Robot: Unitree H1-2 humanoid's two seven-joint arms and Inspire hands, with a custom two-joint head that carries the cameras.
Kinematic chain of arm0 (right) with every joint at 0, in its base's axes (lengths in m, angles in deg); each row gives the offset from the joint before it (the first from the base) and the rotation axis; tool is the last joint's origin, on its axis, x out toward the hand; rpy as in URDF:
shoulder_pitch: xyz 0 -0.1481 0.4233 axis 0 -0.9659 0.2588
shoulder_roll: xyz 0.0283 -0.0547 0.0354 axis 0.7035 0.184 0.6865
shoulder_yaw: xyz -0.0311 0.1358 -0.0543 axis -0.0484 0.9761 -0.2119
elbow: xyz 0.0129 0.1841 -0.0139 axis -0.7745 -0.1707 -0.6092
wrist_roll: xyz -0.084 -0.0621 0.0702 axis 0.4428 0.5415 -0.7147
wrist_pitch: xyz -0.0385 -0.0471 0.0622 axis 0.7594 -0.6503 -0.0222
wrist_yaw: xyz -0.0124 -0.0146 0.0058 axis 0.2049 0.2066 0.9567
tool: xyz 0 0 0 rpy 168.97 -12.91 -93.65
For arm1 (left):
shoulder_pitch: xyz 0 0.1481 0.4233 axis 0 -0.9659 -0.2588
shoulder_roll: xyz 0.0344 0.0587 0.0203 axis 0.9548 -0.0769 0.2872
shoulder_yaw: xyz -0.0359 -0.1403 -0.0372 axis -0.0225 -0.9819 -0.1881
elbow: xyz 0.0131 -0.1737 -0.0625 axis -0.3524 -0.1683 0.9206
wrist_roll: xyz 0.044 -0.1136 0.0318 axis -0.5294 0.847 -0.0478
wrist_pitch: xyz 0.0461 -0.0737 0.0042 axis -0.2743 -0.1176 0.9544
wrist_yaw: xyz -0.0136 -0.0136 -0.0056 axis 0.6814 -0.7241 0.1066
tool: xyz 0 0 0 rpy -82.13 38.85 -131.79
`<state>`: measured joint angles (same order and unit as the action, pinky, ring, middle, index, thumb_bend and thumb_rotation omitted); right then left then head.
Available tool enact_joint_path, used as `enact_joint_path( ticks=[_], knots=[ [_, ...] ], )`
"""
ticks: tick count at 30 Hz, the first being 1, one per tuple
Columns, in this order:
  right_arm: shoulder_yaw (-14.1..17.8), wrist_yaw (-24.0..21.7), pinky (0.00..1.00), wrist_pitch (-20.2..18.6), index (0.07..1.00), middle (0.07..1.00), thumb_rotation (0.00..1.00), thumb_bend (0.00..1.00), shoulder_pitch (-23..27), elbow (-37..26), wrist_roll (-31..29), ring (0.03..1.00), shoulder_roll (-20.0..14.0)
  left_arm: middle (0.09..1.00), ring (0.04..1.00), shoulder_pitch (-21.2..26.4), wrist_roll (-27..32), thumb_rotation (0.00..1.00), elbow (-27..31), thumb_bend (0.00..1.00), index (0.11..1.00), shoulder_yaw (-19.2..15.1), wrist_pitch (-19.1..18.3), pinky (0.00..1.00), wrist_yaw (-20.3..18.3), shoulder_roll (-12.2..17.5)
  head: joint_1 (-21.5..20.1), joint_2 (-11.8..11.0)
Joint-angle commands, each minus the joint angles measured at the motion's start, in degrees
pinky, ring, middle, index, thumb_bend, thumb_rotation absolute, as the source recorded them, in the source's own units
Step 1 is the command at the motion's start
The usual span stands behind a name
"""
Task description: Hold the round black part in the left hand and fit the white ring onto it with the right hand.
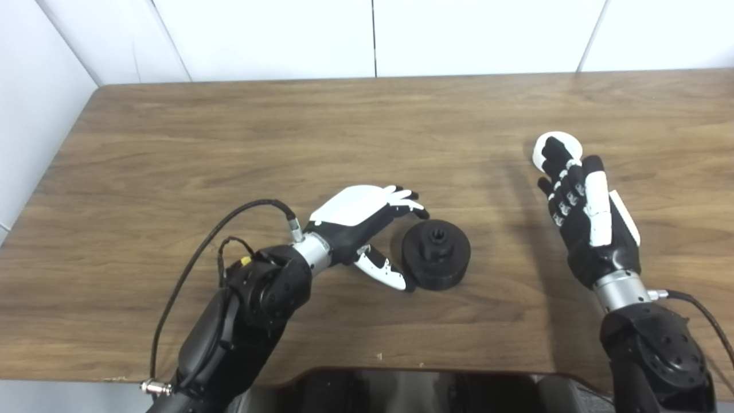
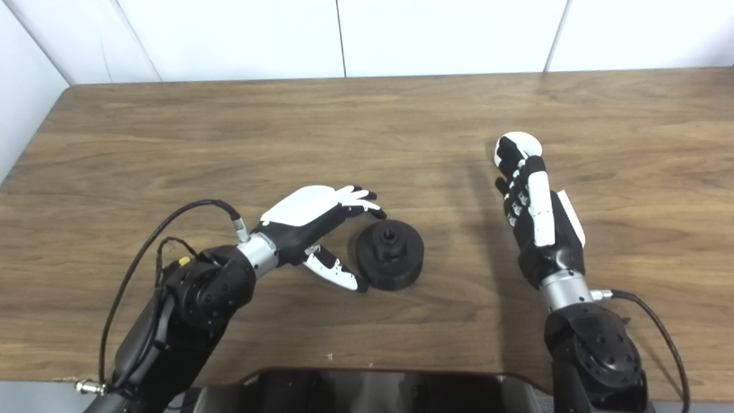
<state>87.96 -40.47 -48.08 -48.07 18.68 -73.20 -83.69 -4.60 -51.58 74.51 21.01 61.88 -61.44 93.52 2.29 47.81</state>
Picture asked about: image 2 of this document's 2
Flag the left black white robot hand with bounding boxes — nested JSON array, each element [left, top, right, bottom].
[[252, 185, 388, 293]]

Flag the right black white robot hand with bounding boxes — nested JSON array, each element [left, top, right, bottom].
[[494, 138, 587, 289]]

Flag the white plastic ring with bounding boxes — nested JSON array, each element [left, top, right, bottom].
[[494, 131, 543, 170]]

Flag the round black plastic part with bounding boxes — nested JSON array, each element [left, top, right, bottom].
[[356, 220, 425, 291]]

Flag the black robot torso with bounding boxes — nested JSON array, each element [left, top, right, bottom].
[[189, 367, 554, 413]]

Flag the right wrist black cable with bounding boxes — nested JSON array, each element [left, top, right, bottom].
[[591, 289, 690, 413]]

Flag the left arm thin wire bundle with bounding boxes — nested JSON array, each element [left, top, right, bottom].
[[154, 236, 198, 287]]

